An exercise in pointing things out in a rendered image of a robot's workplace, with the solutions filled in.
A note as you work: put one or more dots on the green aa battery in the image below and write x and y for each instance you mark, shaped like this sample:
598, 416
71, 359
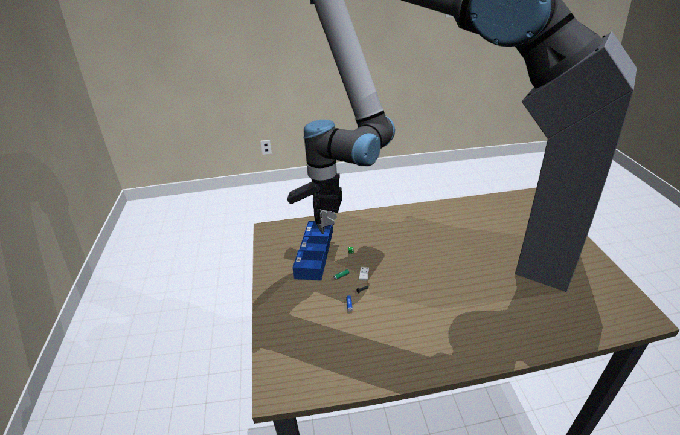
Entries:
341, 274

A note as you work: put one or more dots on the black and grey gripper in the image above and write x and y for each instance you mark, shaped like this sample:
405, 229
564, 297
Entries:
327, 202

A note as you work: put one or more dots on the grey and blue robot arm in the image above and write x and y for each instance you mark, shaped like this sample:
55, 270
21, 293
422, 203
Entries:
548, 52

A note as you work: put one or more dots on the blue three-compartment bin rack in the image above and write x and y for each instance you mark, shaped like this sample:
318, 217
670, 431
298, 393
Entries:
311, 257

